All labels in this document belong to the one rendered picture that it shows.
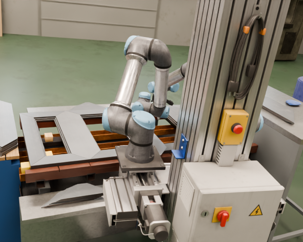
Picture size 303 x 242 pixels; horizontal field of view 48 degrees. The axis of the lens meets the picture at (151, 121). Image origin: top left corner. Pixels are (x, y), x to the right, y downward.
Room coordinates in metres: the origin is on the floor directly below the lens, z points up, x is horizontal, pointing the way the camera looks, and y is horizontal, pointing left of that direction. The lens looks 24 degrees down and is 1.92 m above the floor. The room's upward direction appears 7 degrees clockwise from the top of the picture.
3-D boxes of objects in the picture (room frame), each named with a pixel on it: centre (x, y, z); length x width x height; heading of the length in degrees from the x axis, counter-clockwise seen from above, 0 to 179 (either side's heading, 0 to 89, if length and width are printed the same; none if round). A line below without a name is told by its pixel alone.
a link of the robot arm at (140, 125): (1.53, 0.04, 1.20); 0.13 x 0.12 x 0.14; 77
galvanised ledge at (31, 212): (1.73, 0.05, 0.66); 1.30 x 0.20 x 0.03; 117
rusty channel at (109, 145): (2.26, 0.10, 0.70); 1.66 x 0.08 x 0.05; 117
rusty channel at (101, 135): (2.45, 0.19, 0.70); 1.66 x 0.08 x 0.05; 117
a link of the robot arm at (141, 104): (1.92, 0.07, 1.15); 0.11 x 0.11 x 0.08; 77
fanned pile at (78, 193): (1.60, 0.38, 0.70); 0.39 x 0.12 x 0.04; 117
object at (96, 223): (1.80, 0.09, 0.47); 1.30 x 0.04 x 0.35; 117
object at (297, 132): (2.69, -0.93, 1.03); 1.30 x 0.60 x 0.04; 27
